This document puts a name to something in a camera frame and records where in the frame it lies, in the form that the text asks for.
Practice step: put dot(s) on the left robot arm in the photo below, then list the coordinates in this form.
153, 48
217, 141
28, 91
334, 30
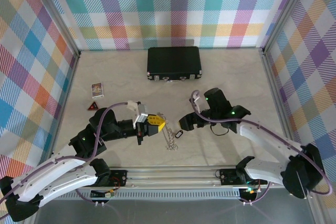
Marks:
60, 184

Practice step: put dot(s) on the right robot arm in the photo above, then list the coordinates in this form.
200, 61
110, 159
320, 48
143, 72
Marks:
265, 145

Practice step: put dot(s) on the red triangle reflector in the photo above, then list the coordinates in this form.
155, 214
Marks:
92, 107

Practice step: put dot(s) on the purple card box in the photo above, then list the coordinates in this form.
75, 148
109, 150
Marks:
97, 90

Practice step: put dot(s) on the black briefcase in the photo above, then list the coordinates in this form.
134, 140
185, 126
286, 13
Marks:
173, 61

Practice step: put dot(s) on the small electronics board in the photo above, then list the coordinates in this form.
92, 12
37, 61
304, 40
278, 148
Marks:
249, 191
109, 194

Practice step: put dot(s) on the grey metal sheet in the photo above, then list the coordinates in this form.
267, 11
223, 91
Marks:
170, 212

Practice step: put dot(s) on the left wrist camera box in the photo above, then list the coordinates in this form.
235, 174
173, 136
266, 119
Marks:
143, 112

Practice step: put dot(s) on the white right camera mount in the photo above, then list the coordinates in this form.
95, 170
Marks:
197, 100

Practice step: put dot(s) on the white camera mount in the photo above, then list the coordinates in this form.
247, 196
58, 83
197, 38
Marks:
197, 100
132, 106

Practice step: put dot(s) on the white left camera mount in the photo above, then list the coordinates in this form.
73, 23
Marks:
132, 106

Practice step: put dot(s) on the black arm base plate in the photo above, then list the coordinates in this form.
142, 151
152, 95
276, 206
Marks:
119, 178
227, 176

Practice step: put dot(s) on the aluminium front rail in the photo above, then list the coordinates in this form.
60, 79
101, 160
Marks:
170, 178

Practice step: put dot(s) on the aluminium side rail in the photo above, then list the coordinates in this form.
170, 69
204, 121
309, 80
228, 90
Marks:
273, 90
71, 85

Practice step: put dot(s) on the aluminium frame post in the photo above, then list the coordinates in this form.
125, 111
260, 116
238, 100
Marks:
287, 11
57, 16

